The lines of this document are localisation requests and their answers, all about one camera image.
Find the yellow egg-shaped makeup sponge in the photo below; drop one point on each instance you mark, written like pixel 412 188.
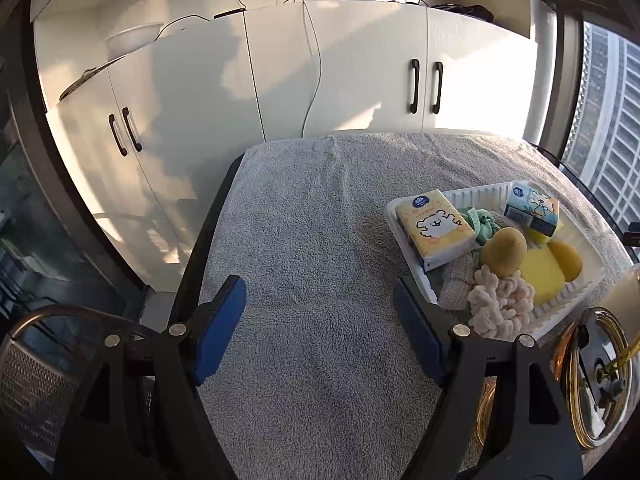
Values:
pixel 565 260

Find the pile of black items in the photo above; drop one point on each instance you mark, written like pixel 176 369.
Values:
pixel 465 10

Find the white lower cabinet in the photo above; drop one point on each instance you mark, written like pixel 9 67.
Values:
pixel 350 60

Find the blue tissue pack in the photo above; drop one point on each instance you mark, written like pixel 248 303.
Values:
pixel 532 210

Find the group of apartment buildings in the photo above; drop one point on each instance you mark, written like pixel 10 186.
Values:
pixel 615 110

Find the black window frame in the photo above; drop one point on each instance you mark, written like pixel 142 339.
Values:
pixel 567 85

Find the grey towel mat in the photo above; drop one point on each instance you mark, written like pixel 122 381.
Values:
pixel 310 240

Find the black flat device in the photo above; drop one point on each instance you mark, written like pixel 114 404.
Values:
pixel 230 12

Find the tan gourd-shaped makeup sponge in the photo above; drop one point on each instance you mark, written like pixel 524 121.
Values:
pixel 505 252

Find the white bowl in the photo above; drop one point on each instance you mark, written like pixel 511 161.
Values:
pixel 132 37

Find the flat dark item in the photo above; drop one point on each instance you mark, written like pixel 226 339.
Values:
pixel 80 82

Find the yellow tissue pack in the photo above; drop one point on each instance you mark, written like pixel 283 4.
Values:
pixel 435 230

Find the yellow rectangular sponge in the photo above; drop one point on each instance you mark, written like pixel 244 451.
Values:
pixel 542 275
pixel 542 237

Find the green scrunchie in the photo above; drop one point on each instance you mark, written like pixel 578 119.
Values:
pixel 482 225

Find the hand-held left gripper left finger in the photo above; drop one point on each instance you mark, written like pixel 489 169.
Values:
pixel 220 330

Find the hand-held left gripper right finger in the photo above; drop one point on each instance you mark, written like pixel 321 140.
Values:
pixel 420 330

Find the beige knit cloth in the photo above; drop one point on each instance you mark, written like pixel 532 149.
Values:
pixel 457 285

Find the gold rimmed round device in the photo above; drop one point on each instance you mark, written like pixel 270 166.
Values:
pixel 595 375

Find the mesh chair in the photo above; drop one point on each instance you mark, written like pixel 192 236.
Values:
pixel 30 390

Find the white plastic tray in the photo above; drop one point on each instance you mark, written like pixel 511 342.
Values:
pixel 590 255

